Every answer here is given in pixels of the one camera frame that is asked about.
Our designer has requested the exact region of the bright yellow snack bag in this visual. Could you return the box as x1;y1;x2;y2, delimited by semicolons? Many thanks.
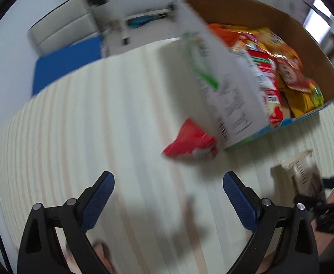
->
241;27;285;52

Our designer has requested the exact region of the striped tablecloth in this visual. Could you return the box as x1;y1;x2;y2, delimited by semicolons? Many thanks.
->
0;34;334;274

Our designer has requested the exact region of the white cushioned seat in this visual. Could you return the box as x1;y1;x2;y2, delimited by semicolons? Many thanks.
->
28;13;97;55

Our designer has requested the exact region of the red snack packet green band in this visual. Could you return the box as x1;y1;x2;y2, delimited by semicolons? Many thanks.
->
250;48;284;127

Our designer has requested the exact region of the beige snack packet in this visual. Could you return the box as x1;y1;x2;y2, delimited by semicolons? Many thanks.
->
281;149;326;197

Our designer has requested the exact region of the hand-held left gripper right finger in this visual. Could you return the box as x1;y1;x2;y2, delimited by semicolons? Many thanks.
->
223;171;320;274

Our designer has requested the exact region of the red crinkled snack packet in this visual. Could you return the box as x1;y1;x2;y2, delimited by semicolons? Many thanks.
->
161;118;219;161

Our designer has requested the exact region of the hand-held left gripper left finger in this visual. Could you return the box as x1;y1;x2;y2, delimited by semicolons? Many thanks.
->
17;171;116;274

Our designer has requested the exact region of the printed cardboard box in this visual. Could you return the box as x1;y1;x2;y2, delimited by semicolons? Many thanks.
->
174;0;334;151

